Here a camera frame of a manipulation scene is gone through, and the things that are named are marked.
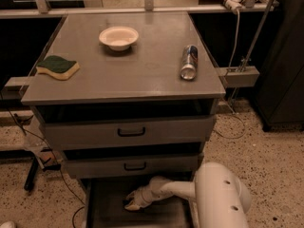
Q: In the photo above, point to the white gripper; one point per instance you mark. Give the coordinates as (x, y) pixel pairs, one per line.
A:
(145, 196)

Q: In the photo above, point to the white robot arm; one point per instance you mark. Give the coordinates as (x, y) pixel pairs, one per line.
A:
(222, 199)

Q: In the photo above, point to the bottom open grey drawer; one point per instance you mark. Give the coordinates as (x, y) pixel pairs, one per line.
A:
(106, 201)

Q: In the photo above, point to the middle grey drawer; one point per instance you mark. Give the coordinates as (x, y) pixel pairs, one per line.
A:
(132, 166)

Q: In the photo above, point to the top grey drawer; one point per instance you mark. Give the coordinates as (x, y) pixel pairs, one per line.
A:
(128, 133)

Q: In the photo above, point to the grey drawer cabinet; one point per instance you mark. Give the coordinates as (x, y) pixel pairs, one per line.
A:
(139, 83)

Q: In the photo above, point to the black clamp tool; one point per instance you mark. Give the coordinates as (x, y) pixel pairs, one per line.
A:
(46, 160)

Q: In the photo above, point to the green and yellow sponge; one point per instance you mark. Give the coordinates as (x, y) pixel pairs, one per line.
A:
(57, 67)

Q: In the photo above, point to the silver blue drink can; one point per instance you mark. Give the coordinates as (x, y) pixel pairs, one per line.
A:
(189, 63)

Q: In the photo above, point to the white paper bowl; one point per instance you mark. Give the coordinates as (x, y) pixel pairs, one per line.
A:
(118, 38)

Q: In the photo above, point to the dark cabinet at right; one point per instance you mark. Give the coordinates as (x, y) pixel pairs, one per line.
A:
(279, 92)

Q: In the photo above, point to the diagonal metal rod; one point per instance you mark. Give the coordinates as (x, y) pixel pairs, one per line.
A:
(244, 62)

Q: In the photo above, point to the grey metal bracket block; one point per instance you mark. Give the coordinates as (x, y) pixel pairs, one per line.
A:
(236, 78)

